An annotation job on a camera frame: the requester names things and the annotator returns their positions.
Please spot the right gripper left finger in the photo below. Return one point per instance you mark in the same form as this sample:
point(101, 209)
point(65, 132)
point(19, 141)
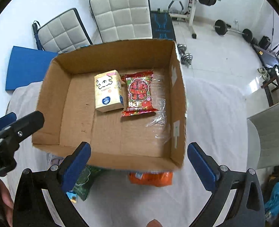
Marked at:
point(30, 207)

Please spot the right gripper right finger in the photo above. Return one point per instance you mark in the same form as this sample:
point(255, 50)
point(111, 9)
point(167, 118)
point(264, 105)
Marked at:
point(247, 208)

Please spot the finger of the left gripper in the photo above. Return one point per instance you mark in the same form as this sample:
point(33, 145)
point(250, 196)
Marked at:
point(7, 120)
point(26, 126)

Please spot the green snack packet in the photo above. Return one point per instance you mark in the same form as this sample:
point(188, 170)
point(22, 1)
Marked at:
point(86, 180)

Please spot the orange snack packet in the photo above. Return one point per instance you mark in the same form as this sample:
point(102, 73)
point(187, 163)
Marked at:
point(151, 179)

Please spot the light blue stick packet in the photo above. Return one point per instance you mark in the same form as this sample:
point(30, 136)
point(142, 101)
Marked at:
point(72, 196)

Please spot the purple fluffy towel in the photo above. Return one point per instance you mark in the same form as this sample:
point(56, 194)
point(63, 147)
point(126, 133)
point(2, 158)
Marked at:
point(54, 160)

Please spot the left hand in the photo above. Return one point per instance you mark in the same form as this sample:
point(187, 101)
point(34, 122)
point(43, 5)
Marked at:
point(7, 202)

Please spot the right hand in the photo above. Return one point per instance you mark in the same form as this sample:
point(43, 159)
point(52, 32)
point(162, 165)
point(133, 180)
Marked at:
point(154, 223)

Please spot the blue plastic bag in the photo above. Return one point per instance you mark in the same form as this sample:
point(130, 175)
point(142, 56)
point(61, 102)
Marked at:
point(272, 205)

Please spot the blue foam mat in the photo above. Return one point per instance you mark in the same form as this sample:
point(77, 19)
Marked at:
point(26, 66)

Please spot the beige plastic chair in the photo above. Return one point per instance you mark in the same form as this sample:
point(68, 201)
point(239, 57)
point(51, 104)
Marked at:
point(263, 139)

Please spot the cream tissue box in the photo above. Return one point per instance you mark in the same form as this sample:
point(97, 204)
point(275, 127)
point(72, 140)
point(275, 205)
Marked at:
point(108, 91)

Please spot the white quilted chair left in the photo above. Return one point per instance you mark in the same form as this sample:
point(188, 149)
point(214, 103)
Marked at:
point(64, 33)

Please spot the white quilted chair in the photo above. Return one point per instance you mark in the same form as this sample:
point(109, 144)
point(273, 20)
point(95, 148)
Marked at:
point(122, 19)
point(64, 33)

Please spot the cardboard box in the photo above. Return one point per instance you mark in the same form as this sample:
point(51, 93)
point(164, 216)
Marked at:
point(152, 142)

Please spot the red snack packet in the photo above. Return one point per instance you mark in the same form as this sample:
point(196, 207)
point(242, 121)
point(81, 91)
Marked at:
point(139, 97)

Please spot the dark wooden chair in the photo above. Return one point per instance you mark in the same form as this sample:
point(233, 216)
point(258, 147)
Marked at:
point(270, 86)

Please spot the black treadmill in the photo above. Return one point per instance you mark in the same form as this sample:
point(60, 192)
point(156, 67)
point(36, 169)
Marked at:
point(267, 58)

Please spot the white quilted chair right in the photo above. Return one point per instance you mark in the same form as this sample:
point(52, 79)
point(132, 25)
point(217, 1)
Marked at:
point(122, 19)

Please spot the chrome dumbbell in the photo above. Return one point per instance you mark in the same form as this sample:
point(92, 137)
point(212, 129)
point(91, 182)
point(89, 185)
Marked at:
point(186, 58)

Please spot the black weight bench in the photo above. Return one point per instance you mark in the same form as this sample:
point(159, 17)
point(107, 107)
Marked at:
point(162, 26)

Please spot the floor barbell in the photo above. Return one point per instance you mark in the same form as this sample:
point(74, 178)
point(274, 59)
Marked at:
point(222, 28)

